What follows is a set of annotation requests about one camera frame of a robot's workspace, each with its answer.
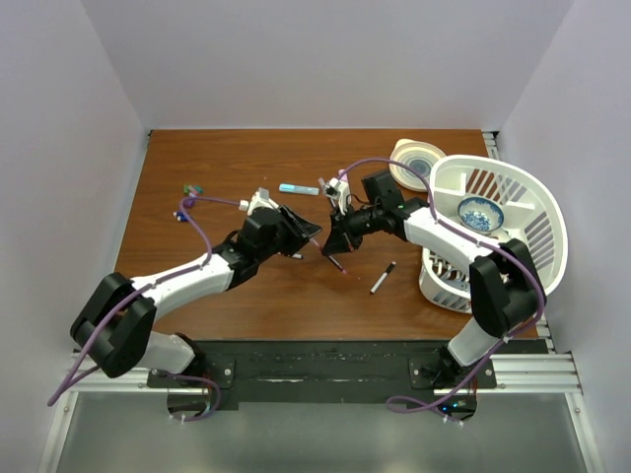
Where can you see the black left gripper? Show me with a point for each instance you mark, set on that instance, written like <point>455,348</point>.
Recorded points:
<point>305,229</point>

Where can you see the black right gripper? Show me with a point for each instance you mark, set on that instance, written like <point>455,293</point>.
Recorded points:
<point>337,242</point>

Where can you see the light blue highlighter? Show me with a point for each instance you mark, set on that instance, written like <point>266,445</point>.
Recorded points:
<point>298,189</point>

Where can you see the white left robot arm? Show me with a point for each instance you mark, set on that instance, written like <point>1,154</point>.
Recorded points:
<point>116,326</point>

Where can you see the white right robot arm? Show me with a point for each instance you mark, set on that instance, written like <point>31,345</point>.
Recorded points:
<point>505,290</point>

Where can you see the black cap whiteboard marker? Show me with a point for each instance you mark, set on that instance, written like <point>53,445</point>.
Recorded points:
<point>383,277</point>

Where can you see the cream plate with grey spiral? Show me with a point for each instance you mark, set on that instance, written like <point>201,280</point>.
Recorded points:
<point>418,158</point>

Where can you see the blue floral ceramic bowl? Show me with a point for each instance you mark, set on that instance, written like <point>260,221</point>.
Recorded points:
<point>480,214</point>

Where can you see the white plastic dish rack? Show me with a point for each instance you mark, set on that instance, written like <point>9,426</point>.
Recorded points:
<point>531,214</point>

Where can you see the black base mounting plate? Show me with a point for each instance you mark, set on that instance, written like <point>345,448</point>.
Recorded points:
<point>364,372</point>

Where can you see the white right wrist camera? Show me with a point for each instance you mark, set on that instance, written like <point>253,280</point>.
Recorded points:
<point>337,190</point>

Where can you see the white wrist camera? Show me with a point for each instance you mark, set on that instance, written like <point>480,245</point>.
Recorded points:
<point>337,190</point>
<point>259,199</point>

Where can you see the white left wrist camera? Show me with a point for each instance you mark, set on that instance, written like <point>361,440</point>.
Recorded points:
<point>259,199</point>

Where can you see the aluminium frame rail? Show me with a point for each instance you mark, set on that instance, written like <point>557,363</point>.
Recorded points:
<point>509,374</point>

